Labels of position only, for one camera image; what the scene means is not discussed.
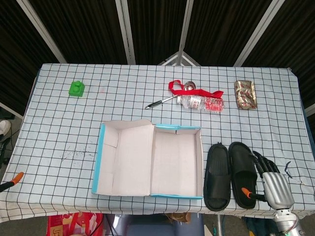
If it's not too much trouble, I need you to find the clear plastic bottle red label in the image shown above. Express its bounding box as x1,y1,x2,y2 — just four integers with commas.
176,95,226,114

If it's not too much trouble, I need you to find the blue cardboard shoe box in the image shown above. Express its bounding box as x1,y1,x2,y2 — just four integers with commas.
91,119,204,200

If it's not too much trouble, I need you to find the white frame bar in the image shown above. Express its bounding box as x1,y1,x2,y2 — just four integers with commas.
304,103,315,118
0,102,24,120

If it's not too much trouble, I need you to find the metal spoon with black handle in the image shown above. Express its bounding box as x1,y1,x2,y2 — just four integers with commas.
144,81,197,110

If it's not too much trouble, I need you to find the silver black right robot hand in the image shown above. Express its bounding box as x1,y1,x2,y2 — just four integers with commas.
241,150,295,211

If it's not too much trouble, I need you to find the white blue checked tablecloth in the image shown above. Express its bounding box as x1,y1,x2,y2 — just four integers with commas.
0,63,315,223

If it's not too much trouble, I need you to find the dark blue fabric bundle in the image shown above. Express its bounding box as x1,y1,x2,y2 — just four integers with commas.
242,216,280,236

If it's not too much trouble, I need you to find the red patterned bag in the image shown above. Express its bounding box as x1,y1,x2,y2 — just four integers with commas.
46,212,104,236

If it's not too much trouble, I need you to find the black clog shoe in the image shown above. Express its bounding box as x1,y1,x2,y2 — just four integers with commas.
228,142,258,209
203,142,232,211

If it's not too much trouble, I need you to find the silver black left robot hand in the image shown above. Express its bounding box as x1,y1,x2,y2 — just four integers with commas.
0,172,25,194

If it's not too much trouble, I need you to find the green toy building block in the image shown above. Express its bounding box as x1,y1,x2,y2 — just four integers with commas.
68,80,85,98

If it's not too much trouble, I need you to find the white partition frame post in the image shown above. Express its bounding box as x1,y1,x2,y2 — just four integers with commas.
233,0,280,67
178,0,195,54
16,0,67,64
115,0,136,65

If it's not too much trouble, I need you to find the gold foil snack packet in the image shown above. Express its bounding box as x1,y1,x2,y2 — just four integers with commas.
233,80,258,110

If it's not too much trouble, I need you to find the red ribbon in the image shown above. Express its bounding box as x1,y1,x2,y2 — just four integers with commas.
168,80,224,98

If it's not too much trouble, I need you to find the metal triangular stand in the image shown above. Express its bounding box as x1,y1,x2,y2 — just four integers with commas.
157,51,201,66

